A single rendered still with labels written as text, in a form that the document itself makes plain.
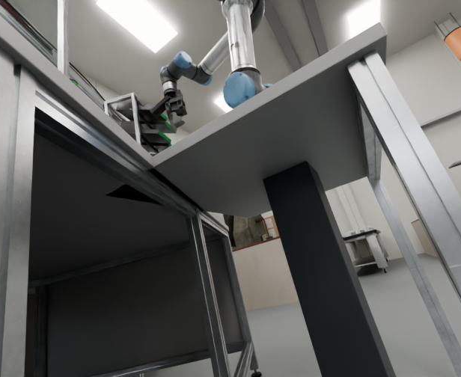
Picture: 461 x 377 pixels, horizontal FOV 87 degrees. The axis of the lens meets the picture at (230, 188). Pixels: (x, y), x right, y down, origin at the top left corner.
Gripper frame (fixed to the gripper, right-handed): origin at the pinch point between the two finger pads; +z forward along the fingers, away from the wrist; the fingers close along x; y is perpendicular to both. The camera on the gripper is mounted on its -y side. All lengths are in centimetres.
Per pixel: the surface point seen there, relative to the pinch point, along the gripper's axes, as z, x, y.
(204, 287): 70, -7, 3
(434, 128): -145, 495, 498
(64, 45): -39, -25, -33
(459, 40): -294, 398, 565
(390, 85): 47, -61, 51
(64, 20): -55, -25, -33
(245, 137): 40, -46, 29
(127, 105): -38, 18, -30
